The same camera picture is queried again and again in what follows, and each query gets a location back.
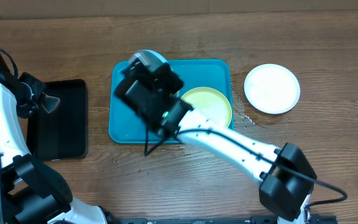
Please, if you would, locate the grey-green sponge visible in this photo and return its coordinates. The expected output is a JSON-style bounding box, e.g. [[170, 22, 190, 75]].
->
[[42, 94, 61, 113]]

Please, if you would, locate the yellow plate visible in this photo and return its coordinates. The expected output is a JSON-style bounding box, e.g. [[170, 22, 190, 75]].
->
[[181, 86, 232, 128]]

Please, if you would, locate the white plate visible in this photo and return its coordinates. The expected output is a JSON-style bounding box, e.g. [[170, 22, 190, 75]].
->
[[244, 63, 301, 114]]

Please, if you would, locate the light blue plate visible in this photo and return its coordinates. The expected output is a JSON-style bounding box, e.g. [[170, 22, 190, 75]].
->
[[135, 50, 168, 65]]

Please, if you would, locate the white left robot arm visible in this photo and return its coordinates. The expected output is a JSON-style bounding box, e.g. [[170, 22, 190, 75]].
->
[[0, 49, 120, 223]]

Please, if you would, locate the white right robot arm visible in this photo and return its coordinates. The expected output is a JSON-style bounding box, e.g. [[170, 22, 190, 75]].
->
[[114, 61, 347, 222]]

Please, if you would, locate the black tray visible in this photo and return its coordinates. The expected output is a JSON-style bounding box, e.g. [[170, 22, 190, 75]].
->
[[27, 79, 88, 161]]

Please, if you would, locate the teal tray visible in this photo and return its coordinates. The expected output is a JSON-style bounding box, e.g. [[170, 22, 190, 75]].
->
[[108, 58, 232, 144]]

